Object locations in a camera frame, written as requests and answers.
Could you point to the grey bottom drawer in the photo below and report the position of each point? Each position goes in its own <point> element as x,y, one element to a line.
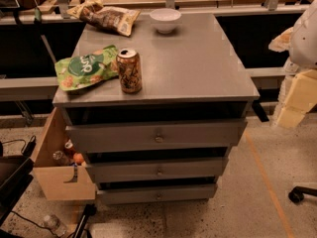
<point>158,194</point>

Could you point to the grey drawer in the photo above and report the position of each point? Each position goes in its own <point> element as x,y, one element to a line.
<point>158,194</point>
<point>142,136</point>
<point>152,170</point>

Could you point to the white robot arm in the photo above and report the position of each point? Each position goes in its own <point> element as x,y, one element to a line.
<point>298,93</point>

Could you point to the grey drawer cabinet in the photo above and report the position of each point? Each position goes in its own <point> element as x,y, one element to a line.
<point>192,74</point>

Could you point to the grey top drawer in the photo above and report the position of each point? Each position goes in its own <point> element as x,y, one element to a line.
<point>142,136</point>

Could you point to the grey middle drawer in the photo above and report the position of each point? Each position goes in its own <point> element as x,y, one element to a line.
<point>152,170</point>

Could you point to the brown soda can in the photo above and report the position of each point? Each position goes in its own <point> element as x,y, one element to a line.
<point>129,69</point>

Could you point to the white bowl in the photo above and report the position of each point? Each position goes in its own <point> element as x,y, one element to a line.
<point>165,19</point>

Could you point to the orange fruit in box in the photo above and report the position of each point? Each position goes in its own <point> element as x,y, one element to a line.
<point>78,158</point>

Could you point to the green snack bag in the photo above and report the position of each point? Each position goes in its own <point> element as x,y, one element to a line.
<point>84,71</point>

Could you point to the bottle in wooden box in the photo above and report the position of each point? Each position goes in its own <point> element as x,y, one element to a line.
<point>61,158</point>

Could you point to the brown chip bag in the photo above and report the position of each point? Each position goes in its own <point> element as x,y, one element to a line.
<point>106,18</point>

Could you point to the wooden side box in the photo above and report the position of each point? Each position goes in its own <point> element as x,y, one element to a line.
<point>59,182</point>

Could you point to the clear plastic floor bottle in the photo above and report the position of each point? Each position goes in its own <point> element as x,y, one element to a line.
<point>55,225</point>

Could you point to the black equipment at left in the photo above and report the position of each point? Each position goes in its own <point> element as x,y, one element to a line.
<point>14,179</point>

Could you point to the black chair base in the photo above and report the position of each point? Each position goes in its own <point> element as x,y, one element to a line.
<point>297,194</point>

